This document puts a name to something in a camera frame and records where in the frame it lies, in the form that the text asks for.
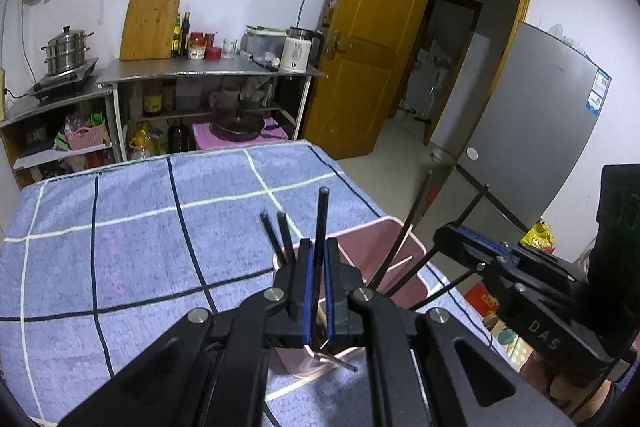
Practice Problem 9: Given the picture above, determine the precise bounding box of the white plastic bag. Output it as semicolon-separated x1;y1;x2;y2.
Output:
547;24;581;45

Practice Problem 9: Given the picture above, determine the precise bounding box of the wooden cutting board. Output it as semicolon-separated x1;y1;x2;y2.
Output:
119;0;185;62

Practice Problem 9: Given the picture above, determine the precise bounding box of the red cardboard box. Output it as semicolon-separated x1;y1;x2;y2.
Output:
462;282;501;313

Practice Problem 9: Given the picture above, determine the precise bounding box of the dark sauce bottle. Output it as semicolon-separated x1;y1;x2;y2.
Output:
180;12;192;58

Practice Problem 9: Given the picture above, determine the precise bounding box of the silver metal chopstick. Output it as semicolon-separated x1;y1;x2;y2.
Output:
310;347;359;373

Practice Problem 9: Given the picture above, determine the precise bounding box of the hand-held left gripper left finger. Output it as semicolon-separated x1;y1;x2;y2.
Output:
57;237;315;427

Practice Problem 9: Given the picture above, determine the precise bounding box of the brown sauce bottle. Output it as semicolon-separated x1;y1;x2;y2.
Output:
142;79;163;116

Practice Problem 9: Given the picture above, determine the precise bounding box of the low steel table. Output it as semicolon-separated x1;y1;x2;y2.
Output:
0;82;121;188

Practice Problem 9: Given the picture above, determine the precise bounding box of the white electric kettle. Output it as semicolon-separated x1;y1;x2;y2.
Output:
279;27;325;74

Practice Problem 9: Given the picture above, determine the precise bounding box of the yellow snack bag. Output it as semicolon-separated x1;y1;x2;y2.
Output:
520;222;556;253

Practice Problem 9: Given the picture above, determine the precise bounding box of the dark glass bottle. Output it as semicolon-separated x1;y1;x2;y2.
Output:
167;119;188;154

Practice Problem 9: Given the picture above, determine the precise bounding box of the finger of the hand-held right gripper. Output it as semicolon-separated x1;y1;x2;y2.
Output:
452;225;576;282
433;223;506;275

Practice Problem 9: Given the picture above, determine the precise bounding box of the pink plastic basket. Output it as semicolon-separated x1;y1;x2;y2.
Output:
65;125;105;151

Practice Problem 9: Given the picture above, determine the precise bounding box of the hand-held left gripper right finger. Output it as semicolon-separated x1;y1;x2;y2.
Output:
325;237;576;427

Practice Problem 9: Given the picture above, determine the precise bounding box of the black induction cooker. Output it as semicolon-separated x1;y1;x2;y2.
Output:
27;59;100;102

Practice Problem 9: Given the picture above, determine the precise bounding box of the brass door handle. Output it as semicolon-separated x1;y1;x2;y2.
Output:
324;31;348;58

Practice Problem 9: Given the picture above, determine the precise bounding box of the clear plastic container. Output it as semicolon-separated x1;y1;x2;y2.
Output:
241;25;288;58

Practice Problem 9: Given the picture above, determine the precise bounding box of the black wok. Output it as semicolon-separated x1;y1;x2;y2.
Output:
209;107;281;142

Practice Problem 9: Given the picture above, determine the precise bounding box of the labelled red lid jar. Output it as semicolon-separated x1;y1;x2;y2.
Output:
187;32;207;60

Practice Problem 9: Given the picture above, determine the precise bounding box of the silver refrigerator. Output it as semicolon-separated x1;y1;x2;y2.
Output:
430;21;613;253

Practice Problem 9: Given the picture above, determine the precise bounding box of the steel steamer pot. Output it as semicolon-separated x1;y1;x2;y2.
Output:
41;26;95;76

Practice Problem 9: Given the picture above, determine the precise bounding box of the tall steel counter table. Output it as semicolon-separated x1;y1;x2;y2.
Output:
97;57;328;158

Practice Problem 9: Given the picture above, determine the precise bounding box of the blue checked blanket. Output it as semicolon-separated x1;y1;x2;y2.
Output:
0;139;493;427

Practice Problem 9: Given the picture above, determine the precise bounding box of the yellow wooden door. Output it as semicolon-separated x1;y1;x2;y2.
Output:
300;0;432;160

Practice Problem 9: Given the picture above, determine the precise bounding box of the yellow cooking oil bottle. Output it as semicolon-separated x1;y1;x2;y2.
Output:
129;122;153;160

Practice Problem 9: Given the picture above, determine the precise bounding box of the pink plastic utensil holder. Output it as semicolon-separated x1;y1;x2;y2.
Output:
272;216;430;378

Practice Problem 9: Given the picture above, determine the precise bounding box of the person's right hand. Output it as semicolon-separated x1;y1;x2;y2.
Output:
520;347;618;425

